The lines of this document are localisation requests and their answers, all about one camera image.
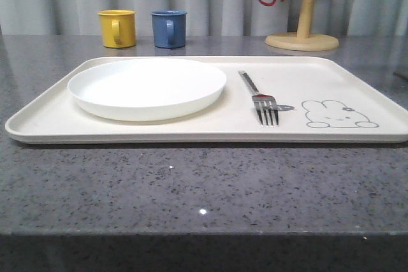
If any grey pleated curtain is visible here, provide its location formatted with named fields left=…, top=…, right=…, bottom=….
left=1, top=0, right=407, bottom=36

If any blue enamel mug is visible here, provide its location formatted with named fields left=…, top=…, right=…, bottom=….
left=151, top=10, right=187, bottom=48

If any yellow enamel mug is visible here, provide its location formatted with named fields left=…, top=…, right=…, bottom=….
left=97, top=10, right=136, bottom=48

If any cream rabbit serving tray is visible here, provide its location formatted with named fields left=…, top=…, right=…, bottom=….
left=5, top=56, right=407, bottom=144

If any wooden mug tree stand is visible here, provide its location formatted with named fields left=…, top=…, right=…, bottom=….
left=265, top=0, right=339, bottom=52

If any white round plate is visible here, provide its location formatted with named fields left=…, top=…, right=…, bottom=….
left=68, top=58, right=227, bottom=122

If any silver metal fork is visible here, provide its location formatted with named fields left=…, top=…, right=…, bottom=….
left=238, top=70, right=279, bottom=127

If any silver metal chopstick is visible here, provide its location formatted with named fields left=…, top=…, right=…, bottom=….
left=393, top=71, right=408, bottom=81

